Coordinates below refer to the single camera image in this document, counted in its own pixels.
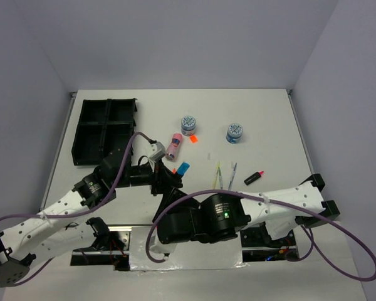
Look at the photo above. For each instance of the blue pen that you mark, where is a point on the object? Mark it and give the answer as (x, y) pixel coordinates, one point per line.
(231, 181)

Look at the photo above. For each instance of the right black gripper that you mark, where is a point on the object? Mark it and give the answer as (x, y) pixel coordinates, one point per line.
(190, 201)

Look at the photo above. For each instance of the black four-compartment organizer tray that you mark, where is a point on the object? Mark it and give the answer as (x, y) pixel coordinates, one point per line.
(103, 126)

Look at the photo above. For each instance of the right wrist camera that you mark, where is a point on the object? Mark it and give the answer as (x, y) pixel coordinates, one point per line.
(157, 247)

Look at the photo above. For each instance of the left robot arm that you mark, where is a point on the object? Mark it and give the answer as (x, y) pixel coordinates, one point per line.
(67, 224)

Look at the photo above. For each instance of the pink-capped clear tube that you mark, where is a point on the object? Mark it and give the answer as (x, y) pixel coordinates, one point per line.
(173, 148)

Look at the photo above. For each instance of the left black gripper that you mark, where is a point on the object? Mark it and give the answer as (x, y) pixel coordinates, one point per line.
(167, 176)

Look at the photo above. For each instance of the yellow pen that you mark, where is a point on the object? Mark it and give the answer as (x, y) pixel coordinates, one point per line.
(216, 176)

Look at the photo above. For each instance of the blue-lidded jar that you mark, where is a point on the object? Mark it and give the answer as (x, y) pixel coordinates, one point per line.
(188, 125)
(234, 133)

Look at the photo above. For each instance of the green pen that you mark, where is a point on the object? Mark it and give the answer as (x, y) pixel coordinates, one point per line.
(220, 179)

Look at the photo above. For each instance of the pink highlighter marker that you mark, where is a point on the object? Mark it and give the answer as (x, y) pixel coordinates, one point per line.
(254, 177)

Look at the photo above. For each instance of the blue-lidded jar left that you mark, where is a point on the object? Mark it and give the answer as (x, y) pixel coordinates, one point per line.
(188, 125)

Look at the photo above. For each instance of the blue-lidded jar right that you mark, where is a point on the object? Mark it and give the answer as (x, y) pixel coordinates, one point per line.
(234, 133)

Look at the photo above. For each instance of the blue highlighter cap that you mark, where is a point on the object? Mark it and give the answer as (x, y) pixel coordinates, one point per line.
(183, 168)

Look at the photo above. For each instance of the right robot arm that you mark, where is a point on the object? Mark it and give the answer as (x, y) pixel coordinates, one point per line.
(221, 216)

